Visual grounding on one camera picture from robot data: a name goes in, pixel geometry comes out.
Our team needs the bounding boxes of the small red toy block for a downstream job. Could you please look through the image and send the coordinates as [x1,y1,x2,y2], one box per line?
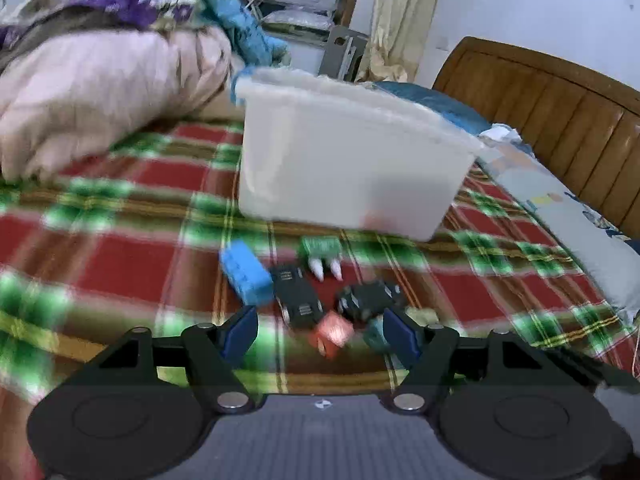
[309,311,355,360]

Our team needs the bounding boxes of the blue floral cloth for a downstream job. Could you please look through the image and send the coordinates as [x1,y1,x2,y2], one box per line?
[200,0,292,106]

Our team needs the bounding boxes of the pink quilt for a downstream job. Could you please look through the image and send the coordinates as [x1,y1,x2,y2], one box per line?
[0,25,247,183]

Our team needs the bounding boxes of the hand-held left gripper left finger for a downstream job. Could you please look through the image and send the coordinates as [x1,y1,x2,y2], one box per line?
[82,304,260,413]

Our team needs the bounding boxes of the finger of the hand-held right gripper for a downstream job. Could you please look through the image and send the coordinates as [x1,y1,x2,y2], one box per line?
[520,344,640,395]

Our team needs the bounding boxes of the white bag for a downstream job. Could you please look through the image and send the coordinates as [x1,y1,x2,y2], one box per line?
[262,9,337,41]

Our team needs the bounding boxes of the green block with white pegs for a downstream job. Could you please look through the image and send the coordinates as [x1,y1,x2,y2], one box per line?
[299,237,346,282]

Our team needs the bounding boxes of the yellow patterned curtain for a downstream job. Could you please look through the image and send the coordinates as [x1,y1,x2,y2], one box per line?
[357,0,446,83]

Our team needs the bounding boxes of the white crumpled cloth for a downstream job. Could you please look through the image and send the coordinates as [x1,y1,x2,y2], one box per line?
[479,122,523,148]

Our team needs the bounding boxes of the purple floral quilt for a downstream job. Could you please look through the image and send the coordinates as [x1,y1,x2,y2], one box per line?
[0,0,221,61]

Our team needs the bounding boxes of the blue pillow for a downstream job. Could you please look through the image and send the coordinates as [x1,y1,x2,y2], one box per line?
[372,80,493,136]

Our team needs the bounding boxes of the wooden headboard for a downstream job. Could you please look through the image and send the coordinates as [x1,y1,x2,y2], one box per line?
[432,36,640,238]

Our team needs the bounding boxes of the grey chair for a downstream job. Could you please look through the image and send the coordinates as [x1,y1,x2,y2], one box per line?
[319,25,370,82]

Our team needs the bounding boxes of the red green plaid bed sheet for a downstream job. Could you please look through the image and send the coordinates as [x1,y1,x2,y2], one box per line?
[0,119,640,480]

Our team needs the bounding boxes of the black toy car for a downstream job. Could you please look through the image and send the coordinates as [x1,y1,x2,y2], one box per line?
[336,281,407,322]
[270,262,325,330]

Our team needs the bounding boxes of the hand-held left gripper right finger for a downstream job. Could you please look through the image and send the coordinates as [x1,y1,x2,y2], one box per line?
[381,309,563,413]

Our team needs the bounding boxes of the light printed pillow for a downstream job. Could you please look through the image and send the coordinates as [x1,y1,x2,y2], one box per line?
[477,147,640,321]

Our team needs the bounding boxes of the white plastic container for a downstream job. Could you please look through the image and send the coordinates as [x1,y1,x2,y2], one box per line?
[231,67,501,243]

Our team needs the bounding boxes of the teal toy with orange tip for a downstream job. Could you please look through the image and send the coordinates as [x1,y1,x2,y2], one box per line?
[362,319,396,356]

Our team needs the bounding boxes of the blue toy block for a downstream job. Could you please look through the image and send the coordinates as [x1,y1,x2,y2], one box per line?
[220,241,276,307]

